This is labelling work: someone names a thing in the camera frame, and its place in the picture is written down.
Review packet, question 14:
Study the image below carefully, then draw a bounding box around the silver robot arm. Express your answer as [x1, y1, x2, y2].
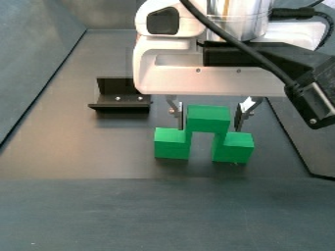
[133, 0, 321, 128]

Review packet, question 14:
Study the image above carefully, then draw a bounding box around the green bridge-shaped block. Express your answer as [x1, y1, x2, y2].
[154, 105, 256, 164]

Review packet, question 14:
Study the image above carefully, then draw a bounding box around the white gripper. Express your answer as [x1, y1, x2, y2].
[133, 0, 316, 131]

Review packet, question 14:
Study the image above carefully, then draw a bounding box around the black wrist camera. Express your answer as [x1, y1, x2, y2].
[203, 41, 335, 129]

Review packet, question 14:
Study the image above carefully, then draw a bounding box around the black angle bracket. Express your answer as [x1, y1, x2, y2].
[89, 76, 153, 111]

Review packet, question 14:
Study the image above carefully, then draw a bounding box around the black cable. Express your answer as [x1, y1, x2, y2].
[179, 0, 335, 89]

